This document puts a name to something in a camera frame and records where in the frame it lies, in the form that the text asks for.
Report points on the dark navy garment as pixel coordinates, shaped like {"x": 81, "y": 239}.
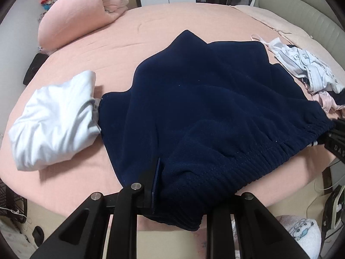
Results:
{"x": 340, "y": 97}

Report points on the black bag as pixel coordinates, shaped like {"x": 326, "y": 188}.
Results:
{"x": 33, "y": 67}

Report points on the bed with pink sheet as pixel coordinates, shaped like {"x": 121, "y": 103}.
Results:
{"x": 151, "y": 21}

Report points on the rolled pink quilt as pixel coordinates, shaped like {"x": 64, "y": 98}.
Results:
{"x": 70, "y": 19}

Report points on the pink garment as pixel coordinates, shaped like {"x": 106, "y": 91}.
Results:
{"x": 327, "y": 102}

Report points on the grey padded headboard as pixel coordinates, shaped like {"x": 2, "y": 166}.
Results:
{"x": 310, "y": 8}

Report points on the black and white appliance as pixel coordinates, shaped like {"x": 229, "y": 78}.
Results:
{"x": 333, "y": 207}

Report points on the black caster wheel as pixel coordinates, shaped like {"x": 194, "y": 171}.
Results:
{"x": 37, "y": 233}

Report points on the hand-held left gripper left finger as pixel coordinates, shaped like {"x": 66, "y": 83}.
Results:
{"x": 155, "y": 183}

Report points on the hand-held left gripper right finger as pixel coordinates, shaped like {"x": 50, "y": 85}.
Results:
{"x": 218, "y": 221}

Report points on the white printed floor mat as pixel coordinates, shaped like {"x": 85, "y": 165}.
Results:
{"x": 16, "y": 234}

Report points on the red plush toy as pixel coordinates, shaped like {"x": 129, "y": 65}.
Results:
{"x": 46, "y": 1}

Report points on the light blue printed pajama top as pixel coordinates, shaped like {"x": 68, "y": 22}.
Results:
{"x": 304, "y": 64}

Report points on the white folded shirt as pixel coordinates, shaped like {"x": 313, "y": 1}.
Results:
{"x": 54, "y": 124}

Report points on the pale pink pillow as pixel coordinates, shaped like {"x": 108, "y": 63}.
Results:
{"x": 323, "y": 45}
{"x": 256, "y": 14}

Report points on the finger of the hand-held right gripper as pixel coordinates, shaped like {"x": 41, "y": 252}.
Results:
{"x": 335, "y": 129}

